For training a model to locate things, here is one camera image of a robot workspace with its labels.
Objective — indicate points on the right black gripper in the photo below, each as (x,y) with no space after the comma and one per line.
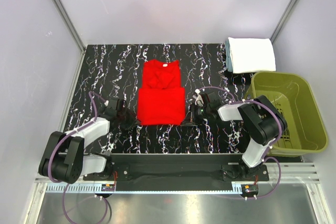
(193,120)

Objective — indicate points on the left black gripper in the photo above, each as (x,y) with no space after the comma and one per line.
(133,121)

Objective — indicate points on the red t-shirt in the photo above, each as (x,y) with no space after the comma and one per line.
(161,99)

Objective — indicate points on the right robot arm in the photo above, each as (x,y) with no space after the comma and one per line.
(263,122)

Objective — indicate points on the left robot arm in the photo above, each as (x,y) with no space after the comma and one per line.
(64,158)

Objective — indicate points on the light blue folded t-shirt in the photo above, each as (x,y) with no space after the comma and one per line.
(228,56)

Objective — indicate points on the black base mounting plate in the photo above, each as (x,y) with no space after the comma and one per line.
(197,159)

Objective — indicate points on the white folded t-shirt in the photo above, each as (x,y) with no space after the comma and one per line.
(252,55)

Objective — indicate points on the olive green plastic basket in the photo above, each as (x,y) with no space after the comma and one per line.
(293,98)

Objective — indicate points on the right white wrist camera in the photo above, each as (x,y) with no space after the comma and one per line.
(207,100)

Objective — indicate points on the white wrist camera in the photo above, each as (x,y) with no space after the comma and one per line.
(207,100)
(113,107)

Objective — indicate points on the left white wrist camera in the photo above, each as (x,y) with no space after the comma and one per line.
(113,107)

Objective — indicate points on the white slotted cable duct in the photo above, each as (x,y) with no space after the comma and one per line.
(123,188)

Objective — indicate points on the aluminium frame rail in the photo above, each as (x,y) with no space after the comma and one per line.
(289,173)

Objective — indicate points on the left aluminium corner post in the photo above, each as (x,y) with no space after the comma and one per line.
(69,24)

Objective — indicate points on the aluminium corner post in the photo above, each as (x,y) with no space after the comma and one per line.
(69,24)
(284,18)

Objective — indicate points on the right aluminium corner post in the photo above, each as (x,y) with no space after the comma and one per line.
(284,18)

